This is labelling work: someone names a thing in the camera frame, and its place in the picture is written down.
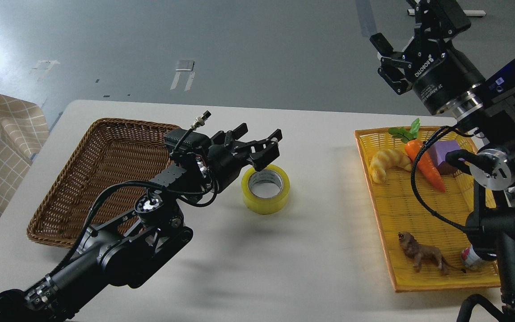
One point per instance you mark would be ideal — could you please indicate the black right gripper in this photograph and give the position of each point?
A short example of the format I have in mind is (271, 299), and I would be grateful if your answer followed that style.
(436, 75)

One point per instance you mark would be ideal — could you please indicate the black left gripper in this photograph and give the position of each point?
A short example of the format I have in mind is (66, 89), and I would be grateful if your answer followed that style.
(226, 156)

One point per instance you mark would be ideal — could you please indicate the yellow tape roll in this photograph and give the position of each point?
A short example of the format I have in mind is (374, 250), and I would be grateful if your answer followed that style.
(265, 205)

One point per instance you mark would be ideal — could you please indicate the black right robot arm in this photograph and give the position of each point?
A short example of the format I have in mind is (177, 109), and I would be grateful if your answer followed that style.
(488, 109)

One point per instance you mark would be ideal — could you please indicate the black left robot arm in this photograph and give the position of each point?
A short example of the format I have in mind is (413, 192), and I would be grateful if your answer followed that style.
(130, 248)

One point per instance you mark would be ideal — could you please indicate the white stand base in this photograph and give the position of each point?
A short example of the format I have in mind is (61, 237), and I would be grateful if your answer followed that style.
(468, 13)

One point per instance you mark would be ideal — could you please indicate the toy carrot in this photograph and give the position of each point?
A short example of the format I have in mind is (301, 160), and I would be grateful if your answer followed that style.
(412, 146)

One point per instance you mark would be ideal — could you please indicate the purple cube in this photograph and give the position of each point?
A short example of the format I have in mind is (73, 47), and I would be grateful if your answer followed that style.
(441, 154)

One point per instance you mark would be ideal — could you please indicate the toy croissant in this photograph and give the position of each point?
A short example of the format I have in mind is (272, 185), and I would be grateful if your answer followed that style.
(385, 159)

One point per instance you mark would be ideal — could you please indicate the brown wicker basket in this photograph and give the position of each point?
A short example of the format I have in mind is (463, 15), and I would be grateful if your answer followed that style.
(111, 151)

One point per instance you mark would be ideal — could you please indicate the yellow plastic basket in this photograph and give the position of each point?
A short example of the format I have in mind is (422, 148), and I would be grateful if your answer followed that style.
(397, 210)

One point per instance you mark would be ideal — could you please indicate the brown toy lion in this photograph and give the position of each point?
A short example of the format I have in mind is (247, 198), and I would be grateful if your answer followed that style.
(418, 252)

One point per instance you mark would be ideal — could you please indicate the small jar with pink lid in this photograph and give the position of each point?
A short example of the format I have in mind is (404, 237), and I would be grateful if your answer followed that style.
(471, 260)

